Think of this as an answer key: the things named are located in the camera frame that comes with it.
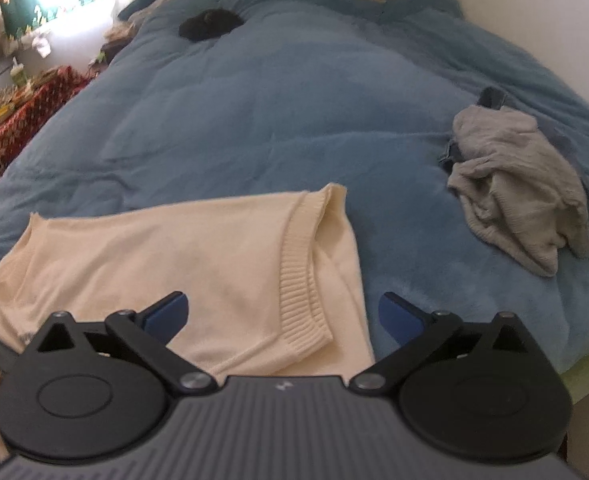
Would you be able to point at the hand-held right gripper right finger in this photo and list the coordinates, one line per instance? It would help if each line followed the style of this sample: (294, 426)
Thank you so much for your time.
(399, 315)

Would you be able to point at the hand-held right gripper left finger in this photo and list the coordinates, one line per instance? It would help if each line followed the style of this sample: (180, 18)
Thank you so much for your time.
(169, 312)

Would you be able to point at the cream knit vest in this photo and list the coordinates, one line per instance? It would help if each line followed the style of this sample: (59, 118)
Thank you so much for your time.
(174, 255)

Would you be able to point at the grey crumpled garment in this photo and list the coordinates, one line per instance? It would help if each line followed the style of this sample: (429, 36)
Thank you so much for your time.
(519, 185)

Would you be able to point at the red patterned tablecloth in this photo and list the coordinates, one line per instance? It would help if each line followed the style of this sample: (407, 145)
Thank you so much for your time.
(29, 115)

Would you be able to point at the green cup with straw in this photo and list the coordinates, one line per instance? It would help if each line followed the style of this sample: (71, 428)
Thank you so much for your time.
(18, 76)

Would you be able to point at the blue fleece blanket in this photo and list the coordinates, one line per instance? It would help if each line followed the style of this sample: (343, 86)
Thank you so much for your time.
(274, 125)

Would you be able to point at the dark curled-up cat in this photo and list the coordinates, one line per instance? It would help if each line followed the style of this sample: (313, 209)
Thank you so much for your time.
(209, 25)

